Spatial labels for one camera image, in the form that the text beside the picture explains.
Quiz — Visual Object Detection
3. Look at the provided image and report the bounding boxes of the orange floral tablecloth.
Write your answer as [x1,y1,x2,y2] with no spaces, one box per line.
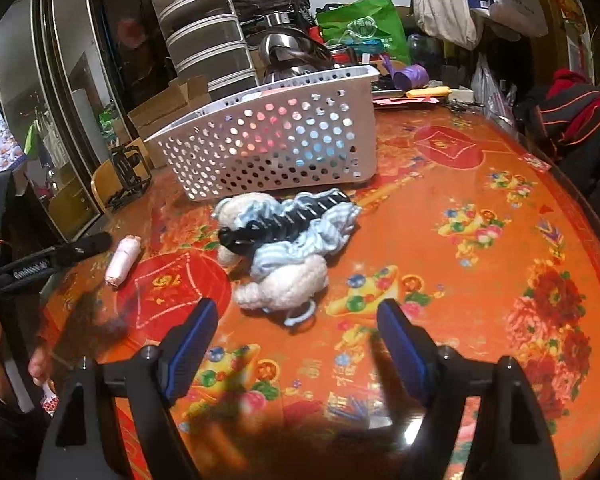
[40,105,600,480]

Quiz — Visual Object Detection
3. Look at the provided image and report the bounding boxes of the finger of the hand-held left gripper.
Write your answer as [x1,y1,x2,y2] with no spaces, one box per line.
[10,232,114,295]

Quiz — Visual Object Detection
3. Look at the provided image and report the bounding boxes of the brown cardboard box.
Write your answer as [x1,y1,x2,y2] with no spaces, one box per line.
[127,76,212,169]

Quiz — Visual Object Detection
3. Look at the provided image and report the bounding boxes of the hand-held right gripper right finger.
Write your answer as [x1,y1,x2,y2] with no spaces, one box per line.
[377,298,564,480]

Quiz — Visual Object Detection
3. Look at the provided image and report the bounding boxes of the clear plastic bag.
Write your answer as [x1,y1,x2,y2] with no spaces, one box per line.
[472,55,519,122]

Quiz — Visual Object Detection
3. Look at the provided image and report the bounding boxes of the small steel kettle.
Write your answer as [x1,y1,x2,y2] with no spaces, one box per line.
[258,27,337,70]

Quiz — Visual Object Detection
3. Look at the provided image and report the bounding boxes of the purple plastic object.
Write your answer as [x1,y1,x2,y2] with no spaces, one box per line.
[380,55,434,89]

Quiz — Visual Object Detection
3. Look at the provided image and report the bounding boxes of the grey white drawer unit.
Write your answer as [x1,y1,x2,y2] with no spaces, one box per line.
[151,0,259,102]

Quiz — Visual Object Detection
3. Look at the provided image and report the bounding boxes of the black hair claw clip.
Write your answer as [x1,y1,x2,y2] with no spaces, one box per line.
[217,188,354,257]

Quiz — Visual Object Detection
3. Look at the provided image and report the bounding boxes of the green shopping bag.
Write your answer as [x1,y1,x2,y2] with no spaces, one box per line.
[316,0,412,66]

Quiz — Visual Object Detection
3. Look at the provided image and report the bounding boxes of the silver refrigerator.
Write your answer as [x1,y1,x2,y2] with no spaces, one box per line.
[0,0,132,242]

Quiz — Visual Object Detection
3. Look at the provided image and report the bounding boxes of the beige canvas tote bag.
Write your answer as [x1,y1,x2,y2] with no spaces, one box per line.
[410,0,484,51]

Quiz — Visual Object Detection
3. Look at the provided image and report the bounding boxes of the small pink roll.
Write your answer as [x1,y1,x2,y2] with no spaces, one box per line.
[104,235,142,290]

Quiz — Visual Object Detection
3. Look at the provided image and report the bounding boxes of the black metal frame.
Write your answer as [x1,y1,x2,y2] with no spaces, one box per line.
[107,144,154,210]

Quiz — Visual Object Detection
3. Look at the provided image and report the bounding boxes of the printed food picture card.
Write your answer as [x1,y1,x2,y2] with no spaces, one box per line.
[0,102,29,177]

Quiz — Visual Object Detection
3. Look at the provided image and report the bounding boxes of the wooden chair back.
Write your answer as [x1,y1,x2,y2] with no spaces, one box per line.
[91,161,131,216]

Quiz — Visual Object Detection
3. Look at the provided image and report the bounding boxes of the red black striped jacket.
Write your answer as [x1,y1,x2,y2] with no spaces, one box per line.
[515,69,600,197]

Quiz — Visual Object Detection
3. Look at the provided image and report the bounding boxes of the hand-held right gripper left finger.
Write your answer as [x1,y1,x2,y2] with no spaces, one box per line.
[35,297,221,480]

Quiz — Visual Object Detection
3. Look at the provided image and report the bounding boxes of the yellow oblong object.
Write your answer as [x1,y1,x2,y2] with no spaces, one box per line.
[405,86,452,100]

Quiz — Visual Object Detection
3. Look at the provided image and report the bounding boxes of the white perforated plastic basket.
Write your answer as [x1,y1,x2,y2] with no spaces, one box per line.
[145,65,381,202]

